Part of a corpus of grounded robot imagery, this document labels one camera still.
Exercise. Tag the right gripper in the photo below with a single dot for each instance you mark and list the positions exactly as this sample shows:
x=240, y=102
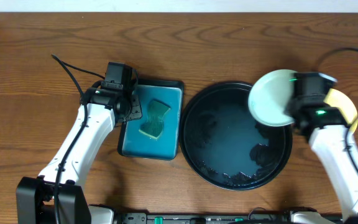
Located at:
x=292, y=107

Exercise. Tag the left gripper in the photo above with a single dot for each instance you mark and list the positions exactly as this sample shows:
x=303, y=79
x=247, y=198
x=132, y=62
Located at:
x=134, y=109

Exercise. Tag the yellow plate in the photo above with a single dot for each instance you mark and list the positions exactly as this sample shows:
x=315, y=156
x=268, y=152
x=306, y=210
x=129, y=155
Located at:
x=336, y=98

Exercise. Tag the green yellow sponge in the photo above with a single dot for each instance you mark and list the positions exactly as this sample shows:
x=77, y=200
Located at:
x=156, y=112

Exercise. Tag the light blue plate top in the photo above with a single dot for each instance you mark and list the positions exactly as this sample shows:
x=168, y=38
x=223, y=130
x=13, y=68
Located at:
x=269, y=97

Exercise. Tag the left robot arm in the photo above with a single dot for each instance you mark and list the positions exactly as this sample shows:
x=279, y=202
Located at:
x=56, y=195

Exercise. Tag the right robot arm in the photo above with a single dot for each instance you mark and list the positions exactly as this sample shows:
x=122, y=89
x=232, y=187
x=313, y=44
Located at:
x=327, y=121

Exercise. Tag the rectangular tray with blue water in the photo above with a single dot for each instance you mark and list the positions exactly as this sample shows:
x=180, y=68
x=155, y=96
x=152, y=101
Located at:
x=133, y=142

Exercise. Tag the round black tray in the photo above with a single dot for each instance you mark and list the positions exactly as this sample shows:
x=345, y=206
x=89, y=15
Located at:
x=225, y=145

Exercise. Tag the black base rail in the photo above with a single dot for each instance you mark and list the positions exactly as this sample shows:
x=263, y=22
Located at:
x=143, y=218

